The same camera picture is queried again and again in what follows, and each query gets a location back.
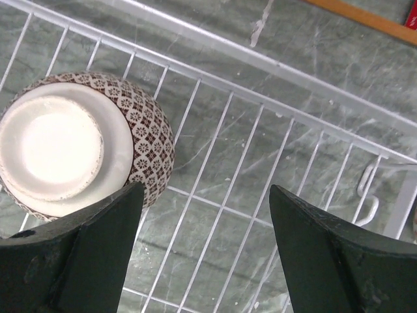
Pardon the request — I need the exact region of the white wire dish rack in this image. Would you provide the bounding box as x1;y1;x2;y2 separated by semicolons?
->
1;1;416;312

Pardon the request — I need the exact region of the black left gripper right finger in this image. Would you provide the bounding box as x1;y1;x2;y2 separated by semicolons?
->
269;185;416;312

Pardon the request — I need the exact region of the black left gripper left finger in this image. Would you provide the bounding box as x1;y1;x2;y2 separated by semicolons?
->
1;183;144;312

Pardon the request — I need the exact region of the brown patterned bowl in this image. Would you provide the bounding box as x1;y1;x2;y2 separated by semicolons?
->
1;71;175;221

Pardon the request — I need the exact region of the red and white card box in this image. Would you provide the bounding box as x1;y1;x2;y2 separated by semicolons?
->
404;3;417;30

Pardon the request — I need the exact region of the wooden shelf rack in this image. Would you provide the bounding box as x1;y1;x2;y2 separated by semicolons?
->
305;0;416;46

